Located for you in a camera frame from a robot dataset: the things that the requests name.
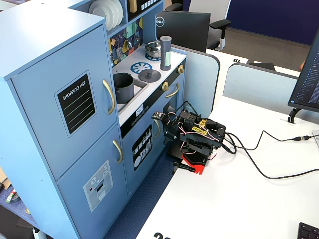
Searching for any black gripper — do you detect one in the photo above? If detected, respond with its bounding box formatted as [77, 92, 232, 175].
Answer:
[163, 116, 186, 159]

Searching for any black table clamp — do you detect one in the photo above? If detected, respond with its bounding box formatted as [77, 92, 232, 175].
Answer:
[172, 161, 196, 174]

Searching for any gray desk divider panel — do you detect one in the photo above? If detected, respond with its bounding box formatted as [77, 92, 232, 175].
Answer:
[222, 62, 319, 125]
[171, 44, 221, 118]

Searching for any gray plastic pot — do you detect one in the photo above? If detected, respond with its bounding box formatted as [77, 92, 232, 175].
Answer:
[113, 72, 135, 105]

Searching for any gray pot lid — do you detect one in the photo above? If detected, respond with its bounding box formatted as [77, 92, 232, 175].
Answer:
[138, 69, 161, 82]

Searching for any steel pot with lid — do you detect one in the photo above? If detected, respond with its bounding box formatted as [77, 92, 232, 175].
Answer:
[145, 41, 162, 58]

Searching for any black Dell monitor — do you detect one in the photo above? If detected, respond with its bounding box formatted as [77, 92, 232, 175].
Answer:
[155, 10, 211, 53]

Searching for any black monitor stand clamp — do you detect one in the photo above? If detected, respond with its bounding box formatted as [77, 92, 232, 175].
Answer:
[287, 107, 303, 124]

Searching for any white black office chair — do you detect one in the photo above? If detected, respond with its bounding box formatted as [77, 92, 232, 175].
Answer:
[164, 0, 232, 52]

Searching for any lit computer monitor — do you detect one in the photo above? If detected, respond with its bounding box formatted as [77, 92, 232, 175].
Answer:
[287, 24, 319, 113]

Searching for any white toy plate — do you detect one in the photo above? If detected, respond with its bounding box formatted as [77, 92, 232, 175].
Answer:
[107, 0, 120, 28]
[116, 0, 124, 25]
[88, 0, 113, 32]

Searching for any black keyboard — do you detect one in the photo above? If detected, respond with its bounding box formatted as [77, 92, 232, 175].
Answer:
[297, 222, 319, 239]

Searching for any small red green packet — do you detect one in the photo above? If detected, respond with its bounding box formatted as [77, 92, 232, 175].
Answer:
[5, 189, 17, 204]

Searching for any blue wooden toy kitchen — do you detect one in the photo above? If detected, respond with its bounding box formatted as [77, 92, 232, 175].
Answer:
[0, 0, 187, 239]

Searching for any brown cardboard box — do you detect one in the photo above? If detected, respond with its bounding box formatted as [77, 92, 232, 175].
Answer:
[0, 166, 12, 191]

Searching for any red arm base mount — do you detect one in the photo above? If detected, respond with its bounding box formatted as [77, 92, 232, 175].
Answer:
[181, 152, 208, 176]

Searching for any gold dishwasher handle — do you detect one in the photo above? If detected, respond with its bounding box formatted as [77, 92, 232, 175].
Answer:
[153, 119, 161, 139]

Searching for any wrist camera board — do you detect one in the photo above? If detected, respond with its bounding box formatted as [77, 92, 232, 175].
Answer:
[151, 111, 167, 122]

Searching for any black camera cable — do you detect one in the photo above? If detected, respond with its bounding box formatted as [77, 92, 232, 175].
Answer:
[173, 100, 200, 118]

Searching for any short gold fridge handle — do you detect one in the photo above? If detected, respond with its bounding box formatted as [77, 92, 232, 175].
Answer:
[112, 139, 124, 164]

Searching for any gold oven handle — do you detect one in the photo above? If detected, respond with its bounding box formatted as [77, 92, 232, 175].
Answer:
[165, 82, 180, 99]

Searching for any long gold fridge handle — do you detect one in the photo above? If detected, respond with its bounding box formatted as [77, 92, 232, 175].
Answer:
[102, 79, 116, 116]

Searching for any long black cable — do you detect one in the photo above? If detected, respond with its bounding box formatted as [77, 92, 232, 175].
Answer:
[225, 133, 319, 180]

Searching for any black cable with connector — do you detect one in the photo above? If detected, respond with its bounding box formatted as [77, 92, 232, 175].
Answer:
[224, 129, 312, 151]

